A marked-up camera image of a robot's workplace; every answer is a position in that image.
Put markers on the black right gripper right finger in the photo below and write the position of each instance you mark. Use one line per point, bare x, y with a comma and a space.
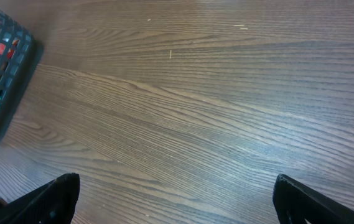
295, 203

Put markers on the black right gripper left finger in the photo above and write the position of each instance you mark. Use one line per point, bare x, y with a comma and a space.
53, 202

